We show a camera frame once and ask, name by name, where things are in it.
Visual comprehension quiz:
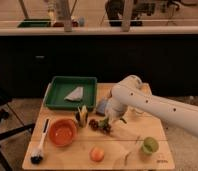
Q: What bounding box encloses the green plastic tray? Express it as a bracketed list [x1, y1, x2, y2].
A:
[44, 76, 97, 110]

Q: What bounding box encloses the green pepper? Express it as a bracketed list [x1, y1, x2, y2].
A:
[99, 118, 109, 128]

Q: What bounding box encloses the bunch of dark grapes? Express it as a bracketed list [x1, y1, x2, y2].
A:
[89, 119, 111, 134]

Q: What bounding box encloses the peach orange fruit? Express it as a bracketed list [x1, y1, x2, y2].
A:
[90, 147, 104, 162]

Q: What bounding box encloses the red orange bowl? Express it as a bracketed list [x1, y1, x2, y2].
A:
[49, 119, 77, 147]

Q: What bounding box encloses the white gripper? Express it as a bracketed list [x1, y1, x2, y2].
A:
[105, 99, 127, 131]

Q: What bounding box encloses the far green tray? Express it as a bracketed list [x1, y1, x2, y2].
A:
[18, 19, 51, 28]

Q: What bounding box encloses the grey folded cloth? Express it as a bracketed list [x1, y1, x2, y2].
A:
[65, 86, 84, 101]

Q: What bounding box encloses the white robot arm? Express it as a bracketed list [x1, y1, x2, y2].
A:
[105, 75, 198, 137]

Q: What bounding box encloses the green cup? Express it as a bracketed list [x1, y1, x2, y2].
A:
[141, 137, 159, 155]

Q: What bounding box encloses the blue sponge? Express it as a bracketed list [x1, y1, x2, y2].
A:
[96, 99, 108, 116]

